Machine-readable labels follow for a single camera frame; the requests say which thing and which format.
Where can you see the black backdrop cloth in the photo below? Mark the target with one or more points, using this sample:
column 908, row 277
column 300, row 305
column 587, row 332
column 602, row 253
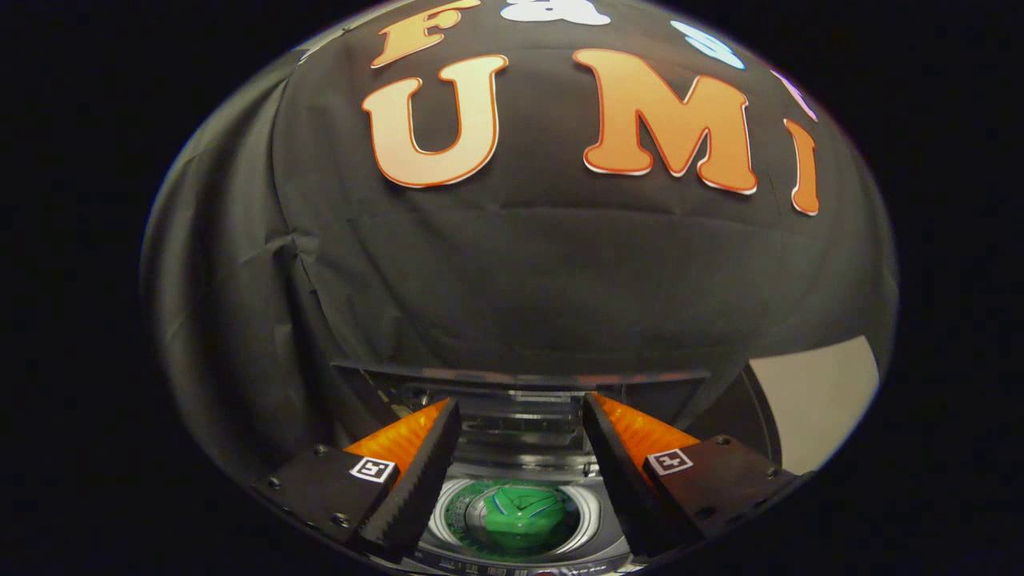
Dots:
column 520, row 272

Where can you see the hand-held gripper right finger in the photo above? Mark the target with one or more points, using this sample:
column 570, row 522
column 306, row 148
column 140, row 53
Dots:
column 620, row 488

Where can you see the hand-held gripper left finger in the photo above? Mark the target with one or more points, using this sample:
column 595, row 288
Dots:
column 420, row 488

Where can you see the green polo shirt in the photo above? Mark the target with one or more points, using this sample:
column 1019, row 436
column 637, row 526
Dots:
column 524, row 516

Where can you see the silver washing machine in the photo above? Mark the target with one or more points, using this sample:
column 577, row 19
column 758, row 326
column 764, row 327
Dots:
column 512, row 562

